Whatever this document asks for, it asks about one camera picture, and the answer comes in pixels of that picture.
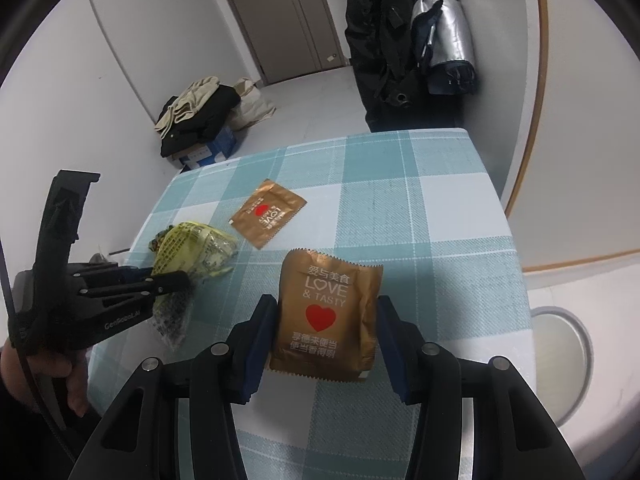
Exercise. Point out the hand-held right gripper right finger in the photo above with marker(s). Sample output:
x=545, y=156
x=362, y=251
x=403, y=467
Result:
x=395, y=350

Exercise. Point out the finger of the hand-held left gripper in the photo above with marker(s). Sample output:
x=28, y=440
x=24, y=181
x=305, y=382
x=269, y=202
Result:
x=170, y=282
x=135, y=274

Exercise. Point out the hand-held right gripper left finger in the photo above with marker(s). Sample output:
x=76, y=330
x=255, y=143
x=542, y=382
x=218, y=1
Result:
x=260, y=345

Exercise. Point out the yellow bread wrapper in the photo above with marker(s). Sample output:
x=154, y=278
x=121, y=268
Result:
x=195, y=245

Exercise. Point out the brown heart-print snack packet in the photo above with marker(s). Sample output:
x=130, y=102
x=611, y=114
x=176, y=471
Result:
x=325, y=280
x=267, y=212

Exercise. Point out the person's left hand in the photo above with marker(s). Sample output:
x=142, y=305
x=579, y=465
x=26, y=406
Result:
x=75, y=380

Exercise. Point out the blue and white cardboard box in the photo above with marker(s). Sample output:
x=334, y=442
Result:
x=215, y=147

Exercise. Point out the teal checked tablecloth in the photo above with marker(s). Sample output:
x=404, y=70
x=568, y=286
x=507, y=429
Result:
x=410, y=200

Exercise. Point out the white round bin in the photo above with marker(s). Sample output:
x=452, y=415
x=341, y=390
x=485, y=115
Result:
x=560, y=355

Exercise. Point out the pile of clothes on box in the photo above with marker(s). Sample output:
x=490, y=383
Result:
x=210, y=115

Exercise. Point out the beige garment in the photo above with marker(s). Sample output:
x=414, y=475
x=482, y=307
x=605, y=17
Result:
x=187, y=102

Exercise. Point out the beige tote bag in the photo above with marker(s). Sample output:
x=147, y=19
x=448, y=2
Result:
x=250, y=105

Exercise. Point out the white wood-edged curved furniture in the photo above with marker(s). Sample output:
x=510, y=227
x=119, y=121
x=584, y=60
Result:
x=575, y=135

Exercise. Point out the grey door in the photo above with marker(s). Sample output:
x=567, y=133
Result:
x=290, y=20

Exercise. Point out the black hanging coat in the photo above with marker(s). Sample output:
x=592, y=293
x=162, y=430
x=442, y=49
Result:
x=380, y=35

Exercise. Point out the silver jacket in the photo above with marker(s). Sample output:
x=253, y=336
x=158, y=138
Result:
x=447, y=25

